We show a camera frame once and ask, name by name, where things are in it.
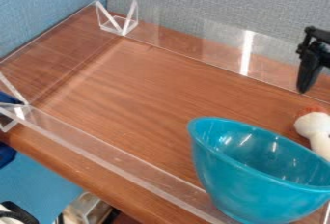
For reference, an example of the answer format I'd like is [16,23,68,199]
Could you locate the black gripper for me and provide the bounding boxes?
[296,26,330,94]

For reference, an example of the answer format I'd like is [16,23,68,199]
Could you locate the white and orange toy mushroom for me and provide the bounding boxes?
[294,106,330,162]

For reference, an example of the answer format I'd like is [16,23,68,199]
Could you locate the blue plastic bowl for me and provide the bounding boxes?
[187,117,330,224]

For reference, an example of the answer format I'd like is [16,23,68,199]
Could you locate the clear acrylic table barrier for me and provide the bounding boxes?
[0,2,330,224]

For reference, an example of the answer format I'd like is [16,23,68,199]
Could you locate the dark blue object at left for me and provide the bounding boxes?
[0,91,21,169]

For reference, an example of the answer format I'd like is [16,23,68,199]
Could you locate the black and white wheel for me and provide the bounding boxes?
[0,201,38,224]

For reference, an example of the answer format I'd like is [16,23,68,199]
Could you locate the clear acrylic corner bracket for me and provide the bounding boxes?
[93,0,139,36]

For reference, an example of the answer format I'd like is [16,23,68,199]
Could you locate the metal frame under table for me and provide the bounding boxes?
[53,192,113,224]

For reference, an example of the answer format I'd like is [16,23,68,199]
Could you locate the clear acrylic left bracket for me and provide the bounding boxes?
[0,72,30,132]

